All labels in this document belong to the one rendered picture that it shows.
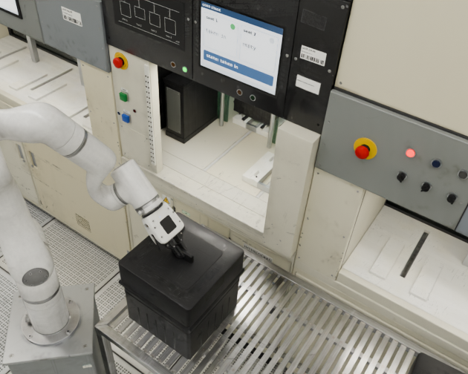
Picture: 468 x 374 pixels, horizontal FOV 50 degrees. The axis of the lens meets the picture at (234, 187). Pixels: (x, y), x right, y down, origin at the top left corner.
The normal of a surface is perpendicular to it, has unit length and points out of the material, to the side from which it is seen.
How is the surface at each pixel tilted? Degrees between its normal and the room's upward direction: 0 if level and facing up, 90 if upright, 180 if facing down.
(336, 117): 90
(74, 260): 0
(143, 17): 90
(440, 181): 90
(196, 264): 0
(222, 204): 0
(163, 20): 90
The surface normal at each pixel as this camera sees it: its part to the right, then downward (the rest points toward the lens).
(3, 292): 0.05, -0.73
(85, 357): 0.18, 0.67
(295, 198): -0.57, 0.54
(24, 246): 0.48, 0.25
